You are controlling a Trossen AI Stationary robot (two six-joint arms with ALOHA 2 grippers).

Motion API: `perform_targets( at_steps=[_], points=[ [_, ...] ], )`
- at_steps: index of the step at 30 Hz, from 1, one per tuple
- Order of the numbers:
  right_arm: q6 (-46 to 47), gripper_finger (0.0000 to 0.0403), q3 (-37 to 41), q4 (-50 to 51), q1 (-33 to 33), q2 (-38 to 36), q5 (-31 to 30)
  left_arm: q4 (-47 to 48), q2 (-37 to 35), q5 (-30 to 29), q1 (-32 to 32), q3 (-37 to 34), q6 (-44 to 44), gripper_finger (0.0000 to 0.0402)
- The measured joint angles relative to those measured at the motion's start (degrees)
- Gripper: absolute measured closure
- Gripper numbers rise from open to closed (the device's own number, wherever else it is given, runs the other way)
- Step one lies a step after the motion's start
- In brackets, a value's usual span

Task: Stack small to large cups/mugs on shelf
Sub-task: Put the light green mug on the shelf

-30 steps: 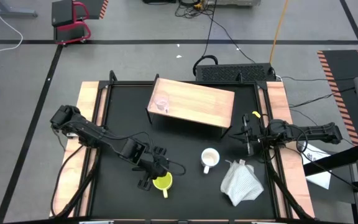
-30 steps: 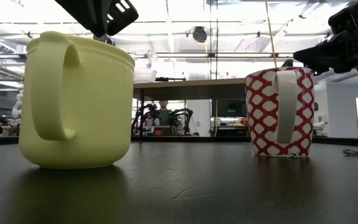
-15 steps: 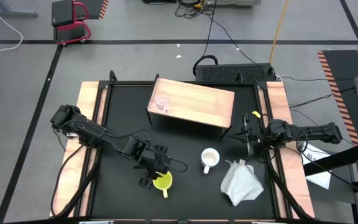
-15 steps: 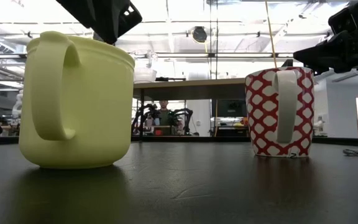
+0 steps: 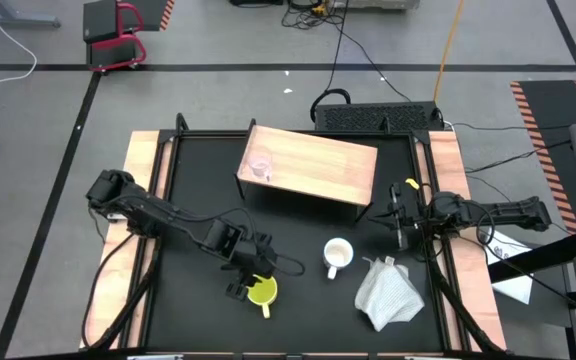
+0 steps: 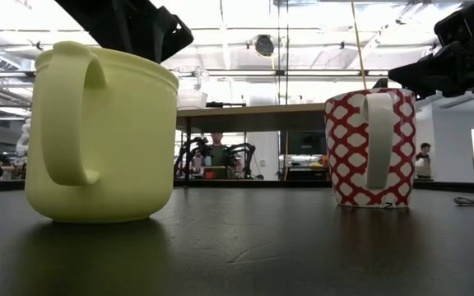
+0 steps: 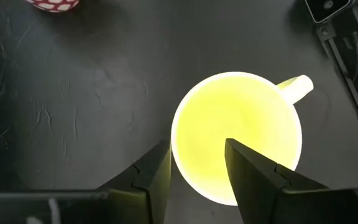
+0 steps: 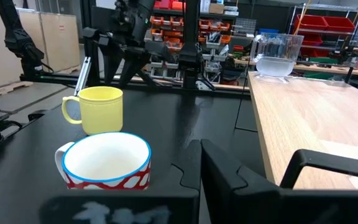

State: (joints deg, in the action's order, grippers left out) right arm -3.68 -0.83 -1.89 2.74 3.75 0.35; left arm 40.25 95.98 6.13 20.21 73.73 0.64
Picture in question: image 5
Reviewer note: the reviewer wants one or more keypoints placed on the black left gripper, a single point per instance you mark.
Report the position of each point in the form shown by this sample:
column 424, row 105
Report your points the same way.
column 255, row 257

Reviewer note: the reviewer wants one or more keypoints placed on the white crumpled cloth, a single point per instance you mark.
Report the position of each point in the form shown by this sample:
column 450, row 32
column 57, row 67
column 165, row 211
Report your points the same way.
column 388, row 297

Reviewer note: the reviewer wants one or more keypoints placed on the yellow mug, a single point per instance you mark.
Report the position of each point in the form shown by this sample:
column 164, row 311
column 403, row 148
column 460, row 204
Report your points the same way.
column 265, row 295

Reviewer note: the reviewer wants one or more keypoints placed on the small yellow clip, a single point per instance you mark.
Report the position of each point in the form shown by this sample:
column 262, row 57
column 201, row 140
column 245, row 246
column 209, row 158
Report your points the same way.
column 412, row 184

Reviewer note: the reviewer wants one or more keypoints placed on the clear glass cup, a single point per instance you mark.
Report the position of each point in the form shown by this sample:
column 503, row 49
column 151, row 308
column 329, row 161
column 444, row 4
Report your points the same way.
column 259, row 165

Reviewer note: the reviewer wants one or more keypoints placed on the black aluminium table frame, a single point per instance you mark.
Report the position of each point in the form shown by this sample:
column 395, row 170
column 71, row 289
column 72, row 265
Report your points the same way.
column 208, row 134

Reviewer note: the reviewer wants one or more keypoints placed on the wooden shelf with black legs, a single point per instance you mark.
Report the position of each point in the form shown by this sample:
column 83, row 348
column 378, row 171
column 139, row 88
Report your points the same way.
column 318, row 165

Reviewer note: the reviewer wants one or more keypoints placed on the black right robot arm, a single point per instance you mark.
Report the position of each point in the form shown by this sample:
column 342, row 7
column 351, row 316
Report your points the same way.
column 508, row 210

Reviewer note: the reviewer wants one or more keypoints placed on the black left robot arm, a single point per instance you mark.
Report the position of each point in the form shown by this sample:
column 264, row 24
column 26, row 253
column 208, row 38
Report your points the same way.
column 158, row 215

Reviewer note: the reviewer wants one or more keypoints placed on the grey metal stand foot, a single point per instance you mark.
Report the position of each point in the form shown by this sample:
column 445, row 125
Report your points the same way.
column 18, row 21

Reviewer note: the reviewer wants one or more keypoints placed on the red tube frame cart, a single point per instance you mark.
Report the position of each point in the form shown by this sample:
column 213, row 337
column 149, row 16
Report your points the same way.
column 105, row 50

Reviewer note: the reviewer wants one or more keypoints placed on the black orange striped mat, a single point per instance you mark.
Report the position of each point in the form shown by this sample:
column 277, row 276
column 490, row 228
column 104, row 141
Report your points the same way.
column 155, row 12
column 553, row 125

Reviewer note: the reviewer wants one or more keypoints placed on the wooden table side board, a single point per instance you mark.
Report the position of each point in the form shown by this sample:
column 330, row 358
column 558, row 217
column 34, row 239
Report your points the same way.
column 118, row 270
column 468, row 280

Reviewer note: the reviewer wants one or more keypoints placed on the white paper sheet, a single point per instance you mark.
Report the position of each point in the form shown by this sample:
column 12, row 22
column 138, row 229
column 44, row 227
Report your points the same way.
column 513, row 290

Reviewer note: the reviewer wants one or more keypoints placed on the red white patterned mug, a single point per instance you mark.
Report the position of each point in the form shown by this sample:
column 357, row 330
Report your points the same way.
column 338, row 255

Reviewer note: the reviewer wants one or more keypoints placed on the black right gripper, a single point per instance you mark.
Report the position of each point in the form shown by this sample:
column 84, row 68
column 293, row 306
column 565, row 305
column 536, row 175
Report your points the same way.
column 415, row 215

